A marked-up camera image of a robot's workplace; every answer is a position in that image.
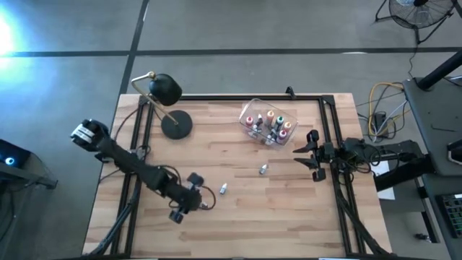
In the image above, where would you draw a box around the black aluminium table frame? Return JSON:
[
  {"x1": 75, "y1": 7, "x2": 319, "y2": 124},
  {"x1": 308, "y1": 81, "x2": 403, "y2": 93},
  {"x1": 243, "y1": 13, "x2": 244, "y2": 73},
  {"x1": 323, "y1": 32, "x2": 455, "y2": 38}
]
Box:
[{"x1": 86, "y1": 93, "x2": 396, "y2": 259}]

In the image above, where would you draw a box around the yellow cable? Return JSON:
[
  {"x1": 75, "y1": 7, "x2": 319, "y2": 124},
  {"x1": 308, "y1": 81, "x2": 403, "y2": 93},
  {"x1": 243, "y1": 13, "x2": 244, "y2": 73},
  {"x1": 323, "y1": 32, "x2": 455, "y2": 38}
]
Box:
[{"x1": 367, "y1": 82, "x2": 405, "y2": 140}]

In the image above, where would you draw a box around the black floor fan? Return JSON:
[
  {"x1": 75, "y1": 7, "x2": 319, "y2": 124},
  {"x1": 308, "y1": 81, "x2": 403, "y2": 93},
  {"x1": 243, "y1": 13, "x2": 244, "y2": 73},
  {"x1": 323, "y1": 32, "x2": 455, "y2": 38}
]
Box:
[{"x1": 374, "y1": 0, "x2": 456, "y2": 45}]

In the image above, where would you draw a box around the black cart with blue light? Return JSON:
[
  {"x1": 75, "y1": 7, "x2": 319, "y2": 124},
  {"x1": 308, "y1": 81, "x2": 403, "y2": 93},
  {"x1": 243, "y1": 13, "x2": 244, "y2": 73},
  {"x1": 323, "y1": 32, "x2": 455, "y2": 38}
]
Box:
[{"x1": 0, "y1": 138, "x2": 59, "y2": 217}]

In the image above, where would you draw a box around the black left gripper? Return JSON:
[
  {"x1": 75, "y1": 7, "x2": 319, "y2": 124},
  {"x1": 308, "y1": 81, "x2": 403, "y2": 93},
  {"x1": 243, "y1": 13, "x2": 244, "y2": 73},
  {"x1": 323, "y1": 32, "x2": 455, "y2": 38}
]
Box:
[{"x1": 167, "y1": 172, "x2": 205, "y2": 224}]

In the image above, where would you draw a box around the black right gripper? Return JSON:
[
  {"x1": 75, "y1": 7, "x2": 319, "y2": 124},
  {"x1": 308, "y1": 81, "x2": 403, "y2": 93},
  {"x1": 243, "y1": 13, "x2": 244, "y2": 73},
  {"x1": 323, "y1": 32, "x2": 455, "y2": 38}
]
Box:
[{"x1": 292, "y1": 129, "x2": 339, "y2": 182}]

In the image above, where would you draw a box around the black lamp cable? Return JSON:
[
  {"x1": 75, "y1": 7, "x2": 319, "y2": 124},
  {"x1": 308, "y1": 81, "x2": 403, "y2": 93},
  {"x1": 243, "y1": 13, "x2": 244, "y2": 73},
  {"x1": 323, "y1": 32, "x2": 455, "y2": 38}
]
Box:
[{"x1": 113, "y1": 107, "x2": 141, "y2": 142}]

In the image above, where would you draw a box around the clear plastic container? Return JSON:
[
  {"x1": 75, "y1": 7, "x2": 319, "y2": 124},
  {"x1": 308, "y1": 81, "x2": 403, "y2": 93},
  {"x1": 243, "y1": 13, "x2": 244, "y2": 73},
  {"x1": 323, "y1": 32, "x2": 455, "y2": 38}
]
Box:
[{"x1": 237, "y1": 97, "x2": 300, "y2": 150}]

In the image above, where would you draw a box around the white paper sheet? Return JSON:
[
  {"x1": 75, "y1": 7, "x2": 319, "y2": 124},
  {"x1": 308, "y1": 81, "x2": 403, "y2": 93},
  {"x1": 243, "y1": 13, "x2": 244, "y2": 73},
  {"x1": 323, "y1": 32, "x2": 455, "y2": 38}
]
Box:
[{"x1": 370, "y1": 160, "x2": 396, "y2": 202}]

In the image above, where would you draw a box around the black support beam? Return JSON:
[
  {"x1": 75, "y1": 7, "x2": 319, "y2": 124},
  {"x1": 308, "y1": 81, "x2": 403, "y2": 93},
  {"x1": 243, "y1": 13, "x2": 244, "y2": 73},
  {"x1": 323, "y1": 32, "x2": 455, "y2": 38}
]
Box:
[{"x1": 374, "y1": 154, "x2": 436, "y2": 193}]

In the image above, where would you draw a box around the black pole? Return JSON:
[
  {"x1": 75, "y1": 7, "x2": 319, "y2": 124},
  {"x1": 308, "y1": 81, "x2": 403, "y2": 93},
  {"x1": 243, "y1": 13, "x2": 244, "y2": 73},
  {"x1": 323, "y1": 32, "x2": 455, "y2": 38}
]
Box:
[{"x1": 417, "y1": 50, "x2": 462, "y2": 91}]

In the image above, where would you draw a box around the grey side table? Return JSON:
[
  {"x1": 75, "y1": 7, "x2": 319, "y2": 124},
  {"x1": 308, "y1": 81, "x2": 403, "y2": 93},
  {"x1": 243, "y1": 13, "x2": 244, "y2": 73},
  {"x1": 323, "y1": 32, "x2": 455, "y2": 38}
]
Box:
[{"x1": 402, "y1": 76, "x2": 462, "y2": 260}]

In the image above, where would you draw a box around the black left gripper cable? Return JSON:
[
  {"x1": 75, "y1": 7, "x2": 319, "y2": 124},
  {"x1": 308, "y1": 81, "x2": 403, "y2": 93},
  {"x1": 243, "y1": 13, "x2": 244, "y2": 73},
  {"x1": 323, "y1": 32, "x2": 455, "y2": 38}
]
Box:
[{"x1": 200, "y1": 185, "x2": 217, "y2": 211}]

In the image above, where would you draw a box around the black keyboard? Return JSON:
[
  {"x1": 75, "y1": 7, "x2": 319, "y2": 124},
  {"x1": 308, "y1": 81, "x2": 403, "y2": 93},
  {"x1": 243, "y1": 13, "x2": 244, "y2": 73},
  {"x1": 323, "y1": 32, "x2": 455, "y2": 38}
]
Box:
[{"x1": 435, "y1": 193, "x2": 462, "y2": 239}]

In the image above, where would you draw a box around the black power adapter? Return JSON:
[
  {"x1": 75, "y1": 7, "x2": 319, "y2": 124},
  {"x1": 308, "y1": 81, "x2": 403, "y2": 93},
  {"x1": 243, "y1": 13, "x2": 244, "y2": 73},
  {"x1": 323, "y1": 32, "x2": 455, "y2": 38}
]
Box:
[{"x1": 373, "y1": 111, "x2": 389, "y2": 137}]

